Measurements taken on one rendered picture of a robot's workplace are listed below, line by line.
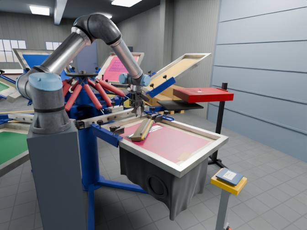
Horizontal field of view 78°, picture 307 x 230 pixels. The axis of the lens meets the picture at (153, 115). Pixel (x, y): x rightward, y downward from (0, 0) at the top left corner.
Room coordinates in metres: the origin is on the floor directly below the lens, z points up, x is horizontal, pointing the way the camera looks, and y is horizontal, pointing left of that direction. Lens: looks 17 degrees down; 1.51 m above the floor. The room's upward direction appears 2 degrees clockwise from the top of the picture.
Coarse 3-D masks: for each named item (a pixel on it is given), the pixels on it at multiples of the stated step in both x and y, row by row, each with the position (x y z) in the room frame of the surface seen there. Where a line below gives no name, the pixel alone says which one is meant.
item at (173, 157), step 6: (132, 126) 1.45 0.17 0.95; (126, 132) 1.32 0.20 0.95; (132, 132) 1.33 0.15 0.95; (126, 138) 1.22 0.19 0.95; (138, 144) 1.13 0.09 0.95; (144, 144) 1.13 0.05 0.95; (150, 150) 1.05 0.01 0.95; (156, 150) 1.05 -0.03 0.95; (180, 150) 1.06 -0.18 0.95; (186, 150) 1.07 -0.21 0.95; (192, 150) 1.07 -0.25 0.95; (162, 156) 0.98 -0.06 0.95; (168, 156) 0.99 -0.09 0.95; (174, 156) 0.99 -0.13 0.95; (174, 162) 0.92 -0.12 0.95
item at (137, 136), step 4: (144, 120) 1.51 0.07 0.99; (140, 124) 1.43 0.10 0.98; (144, 124) 1.41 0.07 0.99; (140, 128) 1.33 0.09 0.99; (136, 132) 1.25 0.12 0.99; (140, 132) 1.24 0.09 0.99; (132, 136) 1.18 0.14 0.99; (136, 136) 1.17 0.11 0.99; (140, 136) 1.16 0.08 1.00; (132, 140) 1.17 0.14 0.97; (136, 140) 1.16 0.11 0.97; (140, 140) 1.16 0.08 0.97
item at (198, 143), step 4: (136, 124) 1.51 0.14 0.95; (156, 124) 1.52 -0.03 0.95; (160, 128) 1.43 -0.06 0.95; (164, 128) 1.43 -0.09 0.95; (168, 128) 1.43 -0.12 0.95; (152, 132) 1.34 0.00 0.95; (156, 132) 1.34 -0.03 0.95; (176, 132) 1.35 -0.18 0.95; (180, 132) 1.35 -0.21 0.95; (184, 132) 1.36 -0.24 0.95; (188, 136) 1.28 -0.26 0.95; (192, 136) 1.28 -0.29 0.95; (196, 140) 1.22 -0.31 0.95; (200, 140) 1.22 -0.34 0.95; (204, 140) 1.22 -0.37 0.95; (188, 144) 1.15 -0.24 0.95; (192, 144) 1.15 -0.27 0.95; (196, 144) 1.15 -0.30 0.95; (200, 144) 1.16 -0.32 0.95; (204, 144) 1.16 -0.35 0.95; (192, 148) 1.09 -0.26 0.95; (196, 148) 1.09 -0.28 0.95
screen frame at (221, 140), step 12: (120, 120) 1.49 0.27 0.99; (132, 120) 1.55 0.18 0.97; (168, 120) 1.53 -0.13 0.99; (204, 132) 1.30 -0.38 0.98; (120, 144) 1.09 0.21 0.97; (132, 144) 1.05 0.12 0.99; (216, 144) 1.09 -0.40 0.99; (144, 156) 0.95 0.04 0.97; (156, 156) 0.92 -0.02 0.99; (192, 156) 0.93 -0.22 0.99; (204, 156) 0.96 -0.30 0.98; (168, 168) 0.83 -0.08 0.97; (180, 168) 0.81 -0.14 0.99; (192, 168) 0.87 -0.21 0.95
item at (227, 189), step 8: (216, 184) 0.77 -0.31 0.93; (224, 184) 0.75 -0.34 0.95; (232, 184) 0.75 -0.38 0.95; (240, 184) 0.75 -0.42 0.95; (224, 192) 0.78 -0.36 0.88; (232, 192) 0.72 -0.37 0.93; (224, 200) 0.78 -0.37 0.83; (224, 208) 0.77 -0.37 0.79; (224, 216) 0.77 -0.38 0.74; (216, 224) 0.79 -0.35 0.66; (224, 224) 0.77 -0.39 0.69
